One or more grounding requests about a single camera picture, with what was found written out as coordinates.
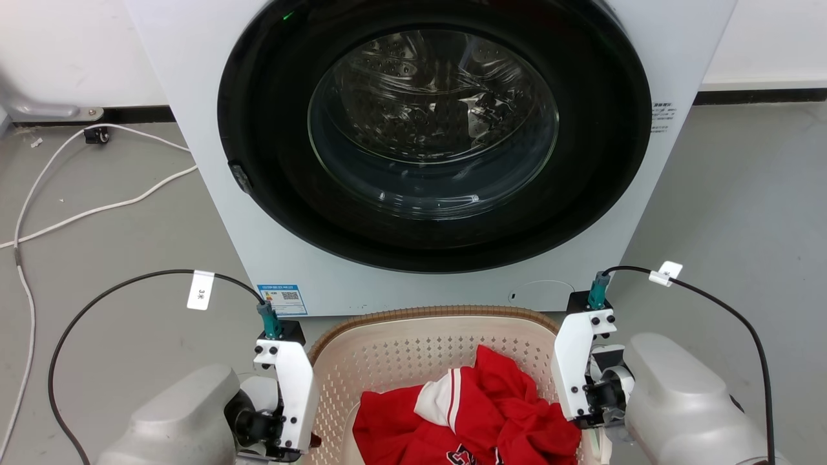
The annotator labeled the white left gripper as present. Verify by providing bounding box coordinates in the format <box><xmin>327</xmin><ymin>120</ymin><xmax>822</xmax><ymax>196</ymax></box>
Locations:
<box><xmin>227</xmin><ymin>338</ymin><xmax>321</xmax><ymax>463</ymax></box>

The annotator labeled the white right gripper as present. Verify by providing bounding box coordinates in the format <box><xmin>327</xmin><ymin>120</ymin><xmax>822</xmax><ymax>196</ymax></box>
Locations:
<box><xmin>550</xmin><ymin>308</ymin><xmax>638</xmax><ymax>431</ymax></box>

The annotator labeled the beige perforated laundry basket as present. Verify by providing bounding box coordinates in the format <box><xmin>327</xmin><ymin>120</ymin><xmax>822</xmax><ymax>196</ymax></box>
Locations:
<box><xmin>304</xmin><ymin>305</ymin><xmax>605</xmax><ymax>465</ymax></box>

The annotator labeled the round white filter cover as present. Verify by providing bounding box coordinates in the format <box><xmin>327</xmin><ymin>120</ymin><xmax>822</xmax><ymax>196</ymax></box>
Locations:
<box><xmin>507</xmin><ymin>279</ymin><xmax>575</xmax><ymax>313</ymax></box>

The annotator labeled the red and white garment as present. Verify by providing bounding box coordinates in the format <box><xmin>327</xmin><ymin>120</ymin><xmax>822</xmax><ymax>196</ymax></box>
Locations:
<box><xmin>352</xmin><ymin>344</ymin><xmax>583</xmax><ymax>465</ymax></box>

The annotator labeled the blue energy label sticker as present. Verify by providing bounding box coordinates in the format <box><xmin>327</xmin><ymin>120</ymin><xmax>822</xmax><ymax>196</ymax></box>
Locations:
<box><xmin>256</xmin><ymin>284</ymin><xmax>309</xmax><ymax>317</ymax></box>

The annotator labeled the round black glass washer door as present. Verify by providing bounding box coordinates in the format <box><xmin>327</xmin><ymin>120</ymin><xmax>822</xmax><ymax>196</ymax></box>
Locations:
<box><xmin>217</xmin><ymin>0</ymin><xmax>653</xmax><ymax>274</ymax></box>

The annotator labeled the small printed text sticker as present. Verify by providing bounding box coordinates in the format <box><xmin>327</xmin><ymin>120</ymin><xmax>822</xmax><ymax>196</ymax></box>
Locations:
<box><xmin>651</xmin><ymin>101</ymin><xmax>675</xmax><ymax>135</ymax></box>

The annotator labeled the white front-load washing machine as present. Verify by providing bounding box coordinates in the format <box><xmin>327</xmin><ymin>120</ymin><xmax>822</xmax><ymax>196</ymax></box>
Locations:
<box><xmin>123</xmin><ymin>0</ymin><xmax>738</xmax><ymax>318</ymax></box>

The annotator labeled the small folded white cable tag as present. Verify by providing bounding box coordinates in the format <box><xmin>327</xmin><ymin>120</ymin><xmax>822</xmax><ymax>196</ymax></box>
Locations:
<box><xmin>648</xmin><ymin>260</ymin><xmax>684</xmax><ymax>288</ymax></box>

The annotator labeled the white cable tag printed 3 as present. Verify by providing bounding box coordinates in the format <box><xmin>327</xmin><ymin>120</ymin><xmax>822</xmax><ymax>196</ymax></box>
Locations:
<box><xmin>187</xmin><ymin>269</ymin><xmax>216</xmax><ymax>311</ymax></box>

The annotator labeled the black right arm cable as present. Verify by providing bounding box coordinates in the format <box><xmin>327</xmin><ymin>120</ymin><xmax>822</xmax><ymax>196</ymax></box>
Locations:
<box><xmin>587</xmin><ymin>264</ymin><xmax>777</xmax><ymax>465</ymax></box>

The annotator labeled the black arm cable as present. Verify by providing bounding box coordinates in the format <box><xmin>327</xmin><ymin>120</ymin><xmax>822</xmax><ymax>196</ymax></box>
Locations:
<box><xmin>48</xmin><ymin>269</ymin><xmax>286</xmax><ymax>465</ymax></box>
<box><xmin>587</xmin><ymin>264</ymin><xmax>777</xmax><ymax>465</ymax></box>

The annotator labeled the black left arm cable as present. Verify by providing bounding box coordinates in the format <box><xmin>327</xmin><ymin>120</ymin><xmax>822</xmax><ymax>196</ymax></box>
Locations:
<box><xmin>48</xmin><ymin>269</ymin><xmax>286</xmax><ymax>465</ymax></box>

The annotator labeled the grey washer door handle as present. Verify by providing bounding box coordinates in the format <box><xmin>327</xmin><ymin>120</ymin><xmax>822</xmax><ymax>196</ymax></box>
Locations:
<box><xmin>228</xmin><ymin>161</ymin><xmax>253</xmax><ymax>196</ymax></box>

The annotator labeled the thick white floor cable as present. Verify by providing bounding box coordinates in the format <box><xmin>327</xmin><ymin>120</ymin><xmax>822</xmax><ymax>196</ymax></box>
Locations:
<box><xmin>0</xmin><ymin>165</ymin><xmax>199</xmax><ymax>251</ymax></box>

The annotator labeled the thin white floor cable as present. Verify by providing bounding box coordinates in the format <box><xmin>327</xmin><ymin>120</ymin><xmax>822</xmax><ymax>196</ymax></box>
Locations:
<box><xmin>0</xmin><ymin>123</ymin><xmax>193</xmax><ymax>460</ymax></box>

